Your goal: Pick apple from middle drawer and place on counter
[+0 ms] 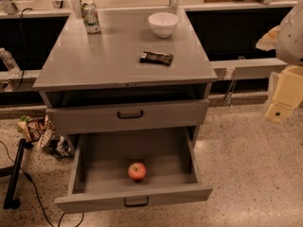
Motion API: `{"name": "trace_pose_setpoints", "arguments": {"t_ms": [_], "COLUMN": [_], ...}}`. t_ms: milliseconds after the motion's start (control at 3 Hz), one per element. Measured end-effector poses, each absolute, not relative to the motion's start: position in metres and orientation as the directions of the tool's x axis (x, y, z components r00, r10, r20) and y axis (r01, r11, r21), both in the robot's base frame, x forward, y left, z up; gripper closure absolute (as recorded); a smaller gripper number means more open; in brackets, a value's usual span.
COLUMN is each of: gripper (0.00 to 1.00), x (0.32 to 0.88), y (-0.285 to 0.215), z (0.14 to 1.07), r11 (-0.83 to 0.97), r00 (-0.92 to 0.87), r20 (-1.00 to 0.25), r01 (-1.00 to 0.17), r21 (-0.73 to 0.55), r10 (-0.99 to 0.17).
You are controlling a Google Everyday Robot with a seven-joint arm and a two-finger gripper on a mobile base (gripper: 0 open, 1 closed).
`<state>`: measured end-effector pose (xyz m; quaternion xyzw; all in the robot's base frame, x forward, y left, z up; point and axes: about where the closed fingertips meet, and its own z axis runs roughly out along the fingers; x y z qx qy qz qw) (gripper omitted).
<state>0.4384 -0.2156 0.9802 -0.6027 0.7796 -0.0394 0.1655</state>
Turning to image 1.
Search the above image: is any grey metal rail frame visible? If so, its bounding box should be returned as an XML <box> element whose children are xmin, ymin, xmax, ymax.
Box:
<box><xmin>1</xmin><ymin>0</ymin><xmax>296</xmax><ymax>104</ymax></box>

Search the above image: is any dark snack bar wrapper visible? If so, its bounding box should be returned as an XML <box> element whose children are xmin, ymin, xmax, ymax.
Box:
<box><xmin>139</xmin><ymin>51</ymin><xmax>173</xmax><ymax>66</ymax></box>

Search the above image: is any white bowl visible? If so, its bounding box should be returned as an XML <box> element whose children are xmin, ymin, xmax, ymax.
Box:
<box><xmin>149</xmin><ymin>12</ymin><xmax>179</xmax><ymax>38</ymax></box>

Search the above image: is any black stand leg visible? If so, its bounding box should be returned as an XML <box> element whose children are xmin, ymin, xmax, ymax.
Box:
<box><xmin>0</xmin><ymin>138</ymin><xmax>26</xmax><ymax>209</ymax></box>

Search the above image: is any closed grey upper drawer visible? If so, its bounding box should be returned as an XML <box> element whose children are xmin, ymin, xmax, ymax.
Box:
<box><xmin>46</xmin><ymin>99</ymin><xmax>209</xmax><ymax>134</ymax></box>

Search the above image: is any green soda can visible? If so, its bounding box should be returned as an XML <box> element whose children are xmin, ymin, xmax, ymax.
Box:
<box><xmin>81</xmin><ymin>1</ymin><xmax>100</xmax><ymax>33</ymax></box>

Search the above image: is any brown chip bag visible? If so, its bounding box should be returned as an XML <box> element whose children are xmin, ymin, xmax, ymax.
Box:
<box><xmin>17</xmin><ymin>115</ymin><xmax>47</xmax><ymax>142</ymax></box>

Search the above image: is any red apple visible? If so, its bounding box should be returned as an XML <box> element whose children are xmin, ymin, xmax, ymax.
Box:
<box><xmin>128</xmin><ymin>163</ymin><xmax>147</xmax><ymax>181</ymax></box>

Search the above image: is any grey drawer cabinet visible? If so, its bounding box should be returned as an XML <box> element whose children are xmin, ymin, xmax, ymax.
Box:
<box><xmin>33</xmin><ymin>9</ymin><xmax>217</xmax><ymax>147</ymax></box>

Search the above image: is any dark patterned chip bag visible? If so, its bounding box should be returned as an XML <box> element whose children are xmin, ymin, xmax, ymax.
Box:
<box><xmin>37</xmin><ymin>130</ymin><xmax>74</xmax><ymax>158</ymax></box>

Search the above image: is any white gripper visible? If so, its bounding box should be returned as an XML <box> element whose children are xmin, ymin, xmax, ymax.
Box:
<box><xmin>256</xmin><ymin>0</ymin><xmax>303</xmax><ymax>123</ymax></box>

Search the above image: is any clear plastic water bottle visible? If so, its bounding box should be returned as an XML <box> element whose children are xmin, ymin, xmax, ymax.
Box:
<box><xmin>0</xmin><ymin>47</ymin><xmax>22</xmax><ymax>78</ymax></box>

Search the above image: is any open grey middle drawer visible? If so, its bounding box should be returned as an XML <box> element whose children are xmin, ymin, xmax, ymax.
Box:
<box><xmin>55</xmin><ymin>128</ymin><xmax>213</xmax><ymax>213</ymax></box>

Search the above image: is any black floor cable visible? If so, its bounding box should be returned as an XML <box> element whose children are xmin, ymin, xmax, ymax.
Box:
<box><xmin>0</xmin><ymin>140</ymin><xmax>85</xmax><ymax>227</ymax></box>

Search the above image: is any black hanging cable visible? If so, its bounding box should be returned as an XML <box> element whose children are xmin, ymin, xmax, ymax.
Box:
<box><xmin>12</xmin><ymin>7</ymin><xmax>34</xmax><ymax>92</ymax></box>

